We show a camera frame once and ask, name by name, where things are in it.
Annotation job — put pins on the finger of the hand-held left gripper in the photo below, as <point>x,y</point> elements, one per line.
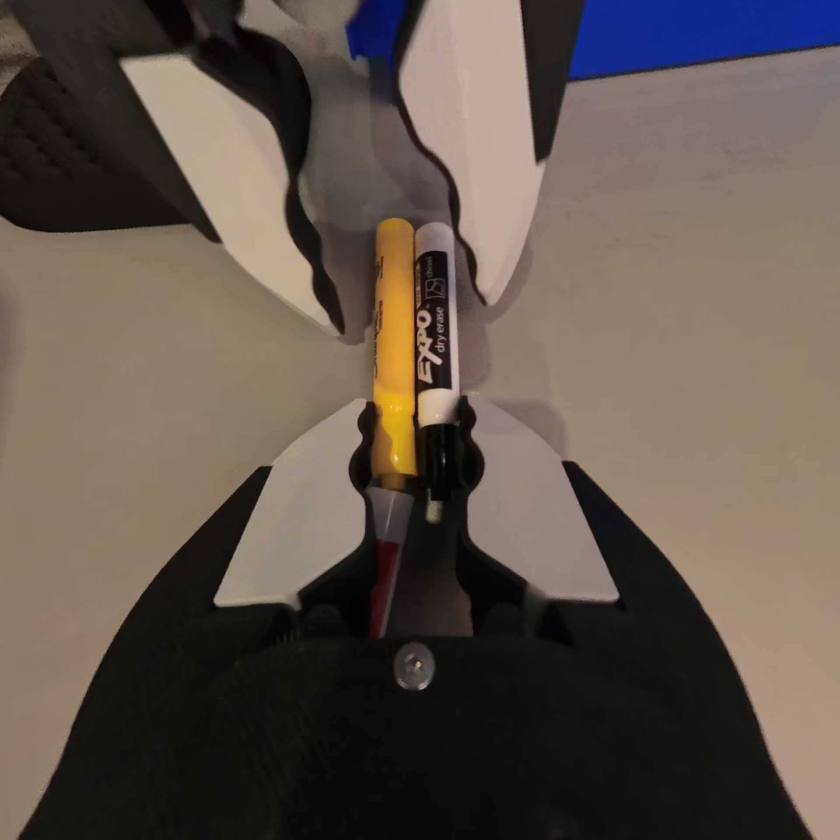
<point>479,98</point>
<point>216,144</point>

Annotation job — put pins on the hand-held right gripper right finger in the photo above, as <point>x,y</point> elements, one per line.
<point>544,525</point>

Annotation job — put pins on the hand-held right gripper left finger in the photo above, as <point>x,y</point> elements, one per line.
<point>295,525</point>

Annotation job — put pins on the red dry-erase marker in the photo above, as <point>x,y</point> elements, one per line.
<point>387,577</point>

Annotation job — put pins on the black dry-erase marker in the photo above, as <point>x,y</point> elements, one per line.
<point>436,341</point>

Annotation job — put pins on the yellow highlighter marker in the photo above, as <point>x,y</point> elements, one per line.
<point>394,295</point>

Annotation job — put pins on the blue plastic bin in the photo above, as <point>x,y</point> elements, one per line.
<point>689,33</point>

